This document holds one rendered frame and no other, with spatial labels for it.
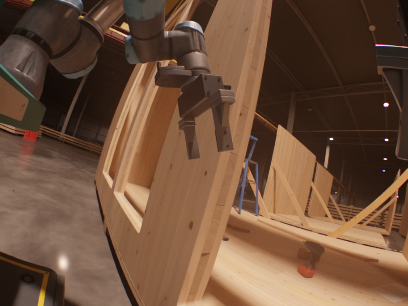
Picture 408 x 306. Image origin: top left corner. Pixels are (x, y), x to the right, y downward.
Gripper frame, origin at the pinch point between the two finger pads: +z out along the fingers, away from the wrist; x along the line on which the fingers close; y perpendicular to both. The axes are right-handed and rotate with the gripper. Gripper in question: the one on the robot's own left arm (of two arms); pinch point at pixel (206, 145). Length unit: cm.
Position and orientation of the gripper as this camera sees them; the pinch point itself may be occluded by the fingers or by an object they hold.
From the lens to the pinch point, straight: 39.0
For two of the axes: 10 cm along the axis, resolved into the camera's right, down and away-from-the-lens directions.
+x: -4.7, 1.3, 8.7
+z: 1.5, 9.9, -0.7
